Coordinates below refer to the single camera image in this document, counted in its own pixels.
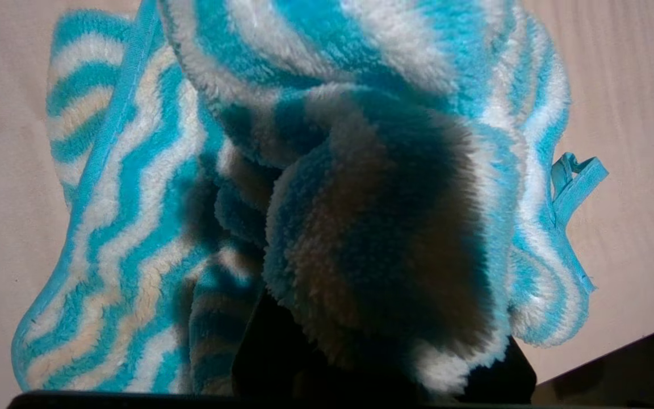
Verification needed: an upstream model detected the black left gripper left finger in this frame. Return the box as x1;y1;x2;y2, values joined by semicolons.
232;293;328;401

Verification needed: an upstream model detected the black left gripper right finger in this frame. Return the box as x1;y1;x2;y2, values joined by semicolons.
463;336;538;403

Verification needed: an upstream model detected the teal white zigzag towel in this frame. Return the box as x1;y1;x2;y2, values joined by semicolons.
11;0;610;397

